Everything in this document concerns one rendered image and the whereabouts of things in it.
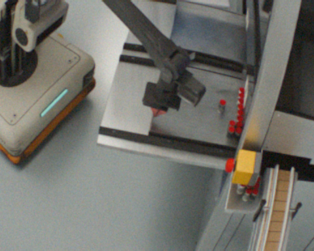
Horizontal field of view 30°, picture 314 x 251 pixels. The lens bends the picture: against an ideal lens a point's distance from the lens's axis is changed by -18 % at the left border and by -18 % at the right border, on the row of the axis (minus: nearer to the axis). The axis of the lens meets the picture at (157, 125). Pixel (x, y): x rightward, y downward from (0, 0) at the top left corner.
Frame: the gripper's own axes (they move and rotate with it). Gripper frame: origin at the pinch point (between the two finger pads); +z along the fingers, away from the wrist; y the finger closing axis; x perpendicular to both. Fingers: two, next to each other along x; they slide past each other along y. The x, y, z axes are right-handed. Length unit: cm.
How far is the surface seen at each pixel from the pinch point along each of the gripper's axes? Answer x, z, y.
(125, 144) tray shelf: -9.9, 4.5, -6.0
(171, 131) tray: -2.7, 2.5, 5.9
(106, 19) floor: 125, 96, -26
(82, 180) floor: 25, 95, -15
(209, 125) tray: 2.1, 0.9, 16.3
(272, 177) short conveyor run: -15.9, -7.0, 37.9
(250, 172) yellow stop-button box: -21.7, -15.3, 27.3
